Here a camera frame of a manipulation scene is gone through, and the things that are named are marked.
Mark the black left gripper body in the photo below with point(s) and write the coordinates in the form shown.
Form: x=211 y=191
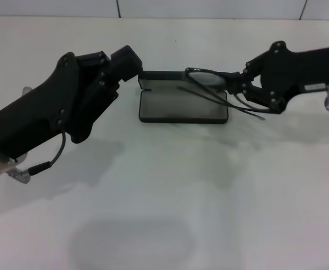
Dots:
x=46 y=112

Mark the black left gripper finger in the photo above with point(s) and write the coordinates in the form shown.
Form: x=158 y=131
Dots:
x=105 y=83
x=126 y=63

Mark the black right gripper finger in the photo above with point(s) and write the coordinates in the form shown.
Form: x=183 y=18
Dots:
x=254 y=94
x=240 y=77

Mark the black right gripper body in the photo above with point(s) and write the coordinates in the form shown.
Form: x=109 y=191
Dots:
x=307 y=70

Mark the black glasses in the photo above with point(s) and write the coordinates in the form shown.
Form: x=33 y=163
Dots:
x=206 y=79

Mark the black glasses case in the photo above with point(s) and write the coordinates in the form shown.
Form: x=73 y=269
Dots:
x=181 y=112

